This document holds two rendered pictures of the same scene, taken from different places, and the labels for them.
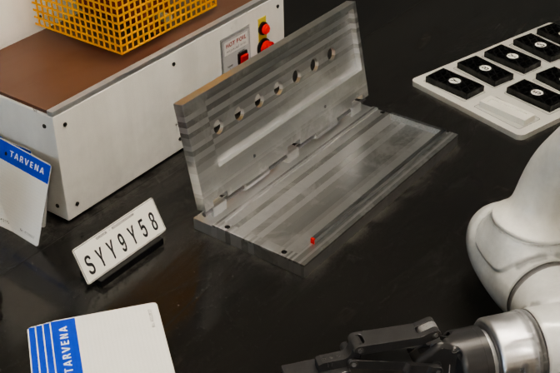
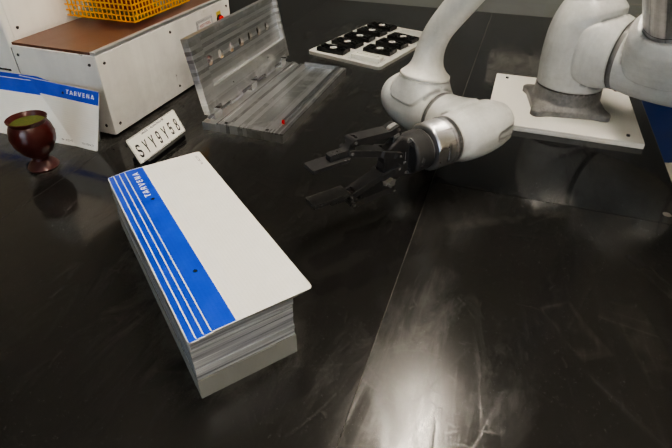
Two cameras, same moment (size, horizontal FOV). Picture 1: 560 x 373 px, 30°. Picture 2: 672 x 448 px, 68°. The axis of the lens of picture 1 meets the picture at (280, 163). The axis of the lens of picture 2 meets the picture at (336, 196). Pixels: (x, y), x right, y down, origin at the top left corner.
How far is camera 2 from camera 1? 0.46 m
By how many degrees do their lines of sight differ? 15
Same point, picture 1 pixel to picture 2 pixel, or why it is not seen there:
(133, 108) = (148, 59)
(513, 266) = (421, 99)
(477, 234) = (391, 90)
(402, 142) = (316, 75)
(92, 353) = (162, 183)
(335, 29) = (266, 10)
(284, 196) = (256, 105)
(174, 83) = (172, 46)
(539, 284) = (442, 103)
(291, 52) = (245, 19)
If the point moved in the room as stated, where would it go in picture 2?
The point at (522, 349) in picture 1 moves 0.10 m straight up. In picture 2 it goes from (448, 134) to (456, 80)
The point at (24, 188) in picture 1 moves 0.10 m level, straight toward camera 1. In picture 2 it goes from (80, 113) to (91, 130)
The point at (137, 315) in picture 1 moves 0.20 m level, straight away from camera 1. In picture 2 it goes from (188, 159) to (162, 115)
